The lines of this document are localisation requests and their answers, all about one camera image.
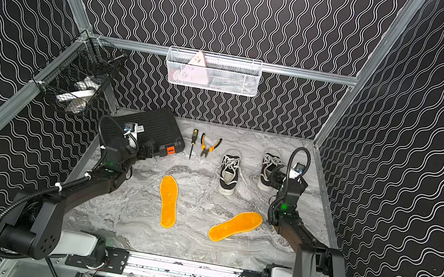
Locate black canvas sneaker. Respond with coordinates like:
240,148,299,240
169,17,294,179
257,148,283,192
218,154,241,195

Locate orange insole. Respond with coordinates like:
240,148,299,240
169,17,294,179
208,212,263,242
159,175,179,229

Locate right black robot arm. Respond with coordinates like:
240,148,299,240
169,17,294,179
267,147,346,277

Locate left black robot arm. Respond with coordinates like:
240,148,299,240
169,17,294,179
0,115,170,260

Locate black plastic tool case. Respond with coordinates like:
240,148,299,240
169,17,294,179
115,108,185,157

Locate yellow black screwdriver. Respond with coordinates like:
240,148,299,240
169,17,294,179
189,129,199,158

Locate white items in black basket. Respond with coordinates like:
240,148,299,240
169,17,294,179
55,77,101,114

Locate pink triangle card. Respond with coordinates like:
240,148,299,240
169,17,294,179
188,51,207,68

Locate orange handled pliers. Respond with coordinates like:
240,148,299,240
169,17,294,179
200,133,223,158

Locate white wire wall basket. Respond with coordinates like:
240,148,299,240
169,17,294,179
165,46,263,97

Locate black wire wall basket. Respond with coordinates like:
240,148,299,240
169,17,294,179
35,38,127,115

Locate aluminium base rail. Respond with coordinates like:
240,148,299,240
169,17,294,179
61,247,263,277

